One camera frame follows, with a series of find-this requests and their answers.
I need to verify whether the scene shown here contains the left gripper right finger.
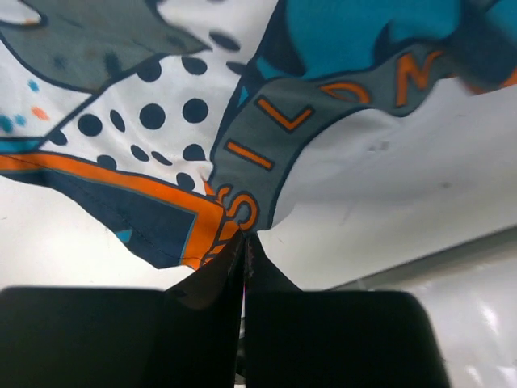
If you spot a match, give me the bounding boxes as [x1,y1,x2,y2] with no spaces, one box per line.
[244,235,451,388]

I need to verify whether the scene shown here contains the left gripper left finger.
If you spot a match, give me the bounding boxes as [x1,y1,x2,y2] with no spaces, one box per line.
[1,234,244,387]

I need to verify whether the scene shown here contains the colourful patterned shorts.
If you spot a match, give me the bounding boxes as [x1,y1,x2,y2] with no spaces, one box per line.
[1,1,516,268]

